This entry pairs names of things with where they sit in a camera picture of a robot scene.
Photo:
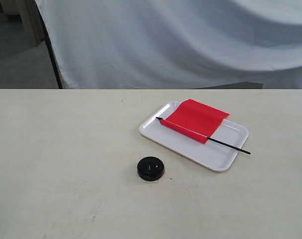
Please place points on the white rectangular plastic tray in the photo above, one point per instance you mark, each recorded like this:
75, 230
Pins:
211, 155

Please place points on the wooden furniture in background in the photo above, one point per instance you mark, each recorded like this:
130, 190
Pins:
29, 14

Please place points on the black round flag base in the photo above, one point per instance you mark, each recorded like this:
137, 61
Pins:
150, 168

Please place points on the black backdrop stand pole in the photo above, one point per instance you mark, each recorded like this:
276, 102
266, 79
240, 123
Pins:
50, 50

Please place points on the red flag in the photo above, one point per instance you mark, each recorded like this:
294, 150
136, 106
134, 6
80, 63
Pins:
197, 121

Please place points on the white backdrop cloth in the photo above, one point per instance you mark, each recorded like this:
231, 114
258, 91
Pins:
175, 44

